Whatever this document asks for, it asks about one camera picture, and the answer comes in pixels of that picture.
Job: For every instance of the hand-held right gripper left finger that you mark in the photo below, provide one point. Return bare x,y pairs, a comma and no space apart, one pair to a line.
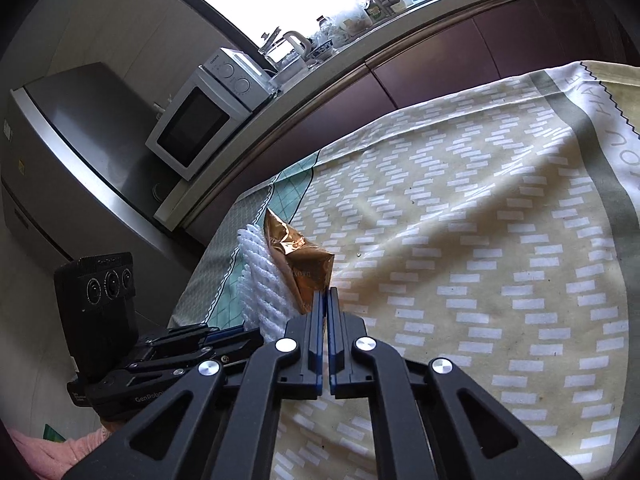
316,340

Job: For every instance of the white foam fruit net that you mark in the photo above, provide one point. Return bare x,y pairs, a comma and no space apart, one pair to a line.
262,290

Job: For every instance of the blue and white bowl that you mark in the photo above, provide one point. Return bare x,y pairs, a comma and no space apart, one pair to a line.
321,51

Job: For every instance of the silver refrigerator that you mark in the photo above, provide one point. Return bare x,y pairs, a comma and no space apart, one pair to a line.
75,160

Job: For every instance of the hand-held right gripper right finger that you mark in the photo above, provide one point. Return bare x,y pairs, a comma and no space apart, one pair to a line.
332,340

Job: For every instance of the white microwave oven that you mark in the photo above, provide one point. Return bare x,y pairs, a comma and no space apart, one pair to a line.
195,120

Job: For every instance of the shiny brown foil wrapper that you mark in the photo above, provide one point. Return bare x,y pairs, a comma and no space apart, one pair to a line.
302,270

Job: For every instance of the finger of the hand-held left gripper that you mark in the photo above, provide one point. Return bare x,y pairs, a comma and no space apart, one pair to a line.
210,354
190,335

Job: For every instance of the person's left forearm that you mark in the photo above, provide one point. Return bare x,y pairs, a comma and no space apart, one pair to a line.
50,455

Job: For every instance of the brown kitchen counter cabinet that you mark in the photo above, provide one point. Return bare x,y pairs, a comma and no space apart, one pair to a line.
400,55

